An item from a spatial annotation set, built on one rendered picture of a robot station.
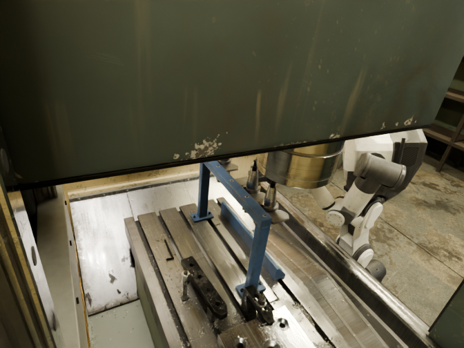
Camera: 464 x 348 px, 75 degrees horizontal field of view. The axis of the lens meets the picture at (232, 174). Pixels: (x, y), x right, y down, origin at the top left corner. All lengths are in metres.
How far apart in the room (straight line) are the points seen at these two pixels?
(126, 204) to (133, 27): 1.42
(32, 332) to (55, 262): 0.26
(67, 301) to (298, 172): 0.40
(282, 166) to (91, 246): 1.18
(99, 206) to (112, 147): 1.36
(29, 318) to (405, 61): 0.52
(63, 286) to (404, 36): 0.58
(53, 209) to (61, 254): 0.13
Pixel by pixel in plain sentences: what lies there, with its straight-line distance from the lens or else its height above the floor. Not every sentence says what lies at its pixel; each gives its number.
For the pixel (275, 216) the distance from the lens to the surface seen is 0.97.
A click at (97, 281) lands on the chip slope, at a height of 0.68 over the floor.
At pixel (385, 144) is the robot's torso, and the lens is 1.35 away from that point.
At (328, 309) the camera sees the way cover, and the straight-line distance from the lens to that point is 1.40.
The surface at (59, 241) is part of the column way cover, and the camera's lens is 0.59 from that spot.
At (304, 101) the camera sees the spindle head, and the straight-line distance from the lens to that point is 0.40.
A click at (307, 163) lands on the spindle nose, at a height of 1.56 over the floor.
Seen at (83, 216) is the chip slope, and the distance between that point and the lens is 1.64.
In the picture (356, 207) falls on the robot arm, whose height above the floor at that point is 1.11.
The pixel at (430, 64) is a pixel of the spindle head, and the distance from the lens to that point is 0.58.
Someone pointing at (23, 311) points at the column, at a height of 1.58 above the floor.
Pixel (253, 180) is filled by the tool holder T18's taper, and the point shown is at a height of 1.26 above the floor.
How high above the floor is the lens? 1.79
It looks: 30 degrees down
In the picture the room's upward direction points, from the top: 7 degrees clockwise
